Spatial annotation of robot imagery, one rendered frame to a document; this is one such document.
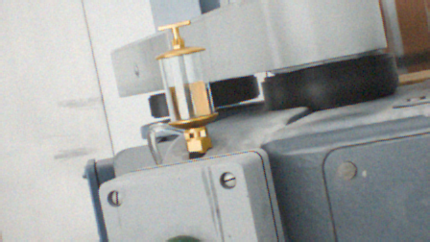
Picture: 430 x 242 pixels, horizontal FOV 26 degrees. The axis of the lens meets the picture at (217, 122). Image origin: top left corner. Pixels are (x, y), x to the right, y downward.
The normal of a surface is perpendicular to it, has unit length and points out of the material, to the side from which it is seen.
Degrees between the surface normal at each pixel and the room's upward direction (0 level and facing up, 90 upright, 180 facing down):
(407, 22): 90
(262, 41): 90
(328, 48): 90
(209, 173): 90
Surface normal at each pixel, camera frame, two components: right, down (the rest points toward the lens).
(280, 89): -0.75, 0.18
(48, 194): -0.31, 0.11
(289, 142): -0.37, -0.45
